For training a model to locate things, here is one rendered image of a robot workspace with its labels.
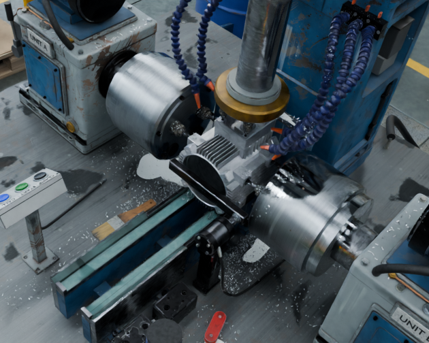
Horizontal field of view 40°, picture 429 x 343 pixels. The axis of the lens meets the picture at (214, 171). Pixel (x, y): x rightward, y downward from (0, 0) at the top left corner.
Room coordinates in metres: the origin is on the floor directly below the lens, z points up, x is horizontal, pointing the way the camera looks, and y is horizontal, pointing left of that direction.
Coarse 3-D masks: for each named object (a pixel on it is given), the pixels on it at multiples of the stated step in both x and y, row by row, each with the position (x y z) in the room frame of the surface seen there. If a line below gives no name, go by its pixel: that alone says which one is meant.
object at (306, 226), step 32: (288, 160) 0.97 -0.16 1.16; (320, 160) 1.00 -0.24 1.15; (256, 192) 0.94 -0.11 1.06; (288, 192) 0.88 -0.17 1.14; (320, 192) 0.88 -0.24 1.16; (352, 192) 0.90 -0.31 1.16; (256, 224) 0.86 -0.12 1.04; (288, 224) 0.83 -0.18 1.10; (320, 224) 0.82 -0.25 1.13; (352, 224) 0.86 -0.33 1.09; (288, 256) 0.80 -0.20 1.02; (320, 256) 0.78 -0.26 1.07; (352, 256) 0.79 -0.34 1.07
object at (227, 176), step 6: (270, 138) 1.11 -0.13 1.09; (276, 138) 1.11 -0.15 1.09; (192, 144) 1.04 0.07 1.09; (276, 144) 1.10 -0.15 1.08; (186, 150) 1.03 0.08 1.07; (192, 150) 1.02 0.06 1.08; (222, 174) 0.96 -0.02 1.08; (228, 174) 0.96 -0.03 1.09; (180, 180) 1.04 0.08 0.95; (228, 180) 0.95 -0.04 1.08; (186, 186) 1.02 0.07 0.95; (216, 210) 0.96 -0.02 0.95; (222, 210) 0.95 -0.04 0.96
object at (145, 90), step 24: (120, 72) 1.22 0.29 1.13; (144, 72) 1.21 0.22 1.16; (168, 72) 1.21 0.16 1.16; (192, 72) 1.26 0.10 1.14; (120, 96) 1.16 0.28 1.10; (144, 96) 1.14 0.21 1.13; (168, 96) 1.13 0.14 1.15; (192, 96) 1.18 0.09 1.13; (120, 120) 1.14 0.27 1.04; (144, 120) 1.10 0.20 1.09; (168, 120) 1.11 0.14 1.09; (192, 120) 1.18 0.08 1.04; (144, 144) 1.09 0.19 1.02; (168, 144) 1.11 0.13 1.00
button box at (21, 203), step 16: (32, 176) 0.89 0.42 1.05; (48, 176) 0.88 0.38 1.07; (16, 192) 0.82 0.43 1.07; (32, 192) 0.82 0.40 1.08; (48, 192) 0.84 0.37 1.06; (64, 192) 0.87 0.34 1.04; (0, 208) 0.76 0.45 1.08; (16, 208) 0.78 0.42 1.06; (32, 208) 0.80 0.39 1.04; (0, 224) 0.75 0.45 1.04
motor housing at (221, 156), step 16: (208, 144) 1.03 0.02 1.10; (224, 144) 1.04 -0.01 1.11; (192, 160) 1.06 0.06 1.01; (208, 160) 0.99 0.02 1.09; (224, 160) 0.99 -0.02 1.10; (240, 160) 1.02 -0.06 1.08; (256, 160) 1.05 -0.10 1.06; (208, 176) 1.07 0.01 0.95; (256, 176) 1.02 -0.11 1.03; (192, 192) 1.01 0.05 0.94; (224, 192) 1.03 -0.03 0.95; (240, 192) 0.97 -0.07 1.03; (208, 208) 0.98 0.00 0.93
